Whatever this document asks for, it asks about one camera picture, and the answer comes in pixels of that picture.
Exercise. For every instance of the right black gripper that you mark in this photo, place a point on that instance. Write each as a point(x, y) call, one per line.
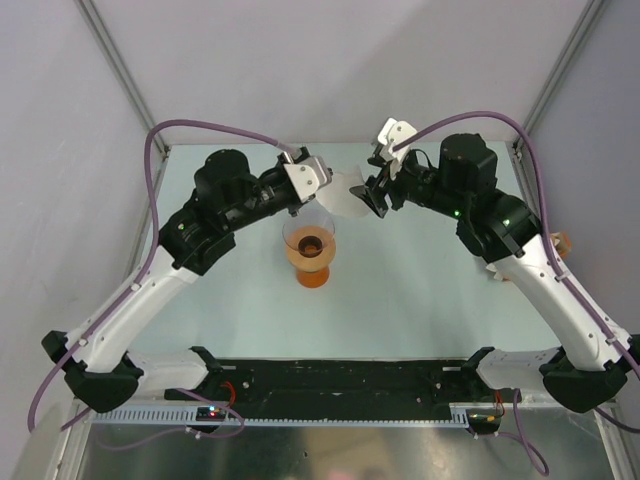
point(384, 184)

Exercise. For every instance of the aluminium frame post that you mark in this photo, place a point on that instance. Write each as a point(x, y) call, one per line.
point(578, 38)
point(115, 60)

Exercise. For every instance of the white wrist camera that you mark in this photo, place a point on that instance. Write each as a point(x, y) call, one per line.
point(391, 135)
point(308, 175)

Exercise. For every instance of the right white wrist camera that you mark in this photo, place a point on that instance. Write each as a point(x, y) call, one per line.
point(391, 135)

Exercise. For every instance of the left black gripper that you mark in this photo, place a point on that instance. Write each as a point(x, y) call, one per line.
point(295, 209)

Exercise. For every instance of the clear glass dripper cone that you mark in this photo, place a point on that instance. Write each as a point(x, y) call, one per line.
point(310, 233)

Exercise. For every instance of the right aluminium frame post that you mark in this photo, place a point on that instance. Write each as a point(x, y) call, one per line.
point(578, 38)

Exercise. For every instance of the stack of paper filters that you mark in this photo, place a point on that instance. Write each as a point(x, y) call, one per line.
point(496, 274)

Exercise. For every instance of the white paper coffee filter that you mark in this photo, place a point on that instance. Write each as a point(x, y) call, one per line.
point(337, 199)

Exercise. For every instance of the orange glass carafe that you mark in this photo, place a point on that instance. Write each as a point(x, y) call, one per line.
point(313, 279)

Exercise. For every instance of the left aluminium frame post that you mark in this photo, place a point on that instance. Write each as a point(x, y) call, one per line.
point(115, 60)

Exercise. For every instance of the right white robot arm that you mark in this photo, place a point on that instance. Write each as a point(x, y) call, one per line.
point(585, 370)

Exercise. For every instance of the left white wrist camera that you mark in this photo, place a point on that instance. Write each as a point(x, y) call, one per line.
point(308, 175)

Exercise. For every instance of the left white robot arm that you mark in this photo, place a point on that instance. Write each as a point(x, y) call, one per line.
point(98, 364)

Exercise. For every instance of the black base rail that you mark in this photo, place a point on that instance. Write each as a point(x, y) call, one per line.
point(346, 389)

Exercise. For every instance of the orange filter holder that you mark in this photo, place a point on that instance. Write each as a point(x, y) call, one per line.
point(561, 243)

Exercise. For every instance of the white slotted cable duct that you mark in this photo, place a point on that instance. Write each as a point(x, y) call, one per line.
point(192, 415)

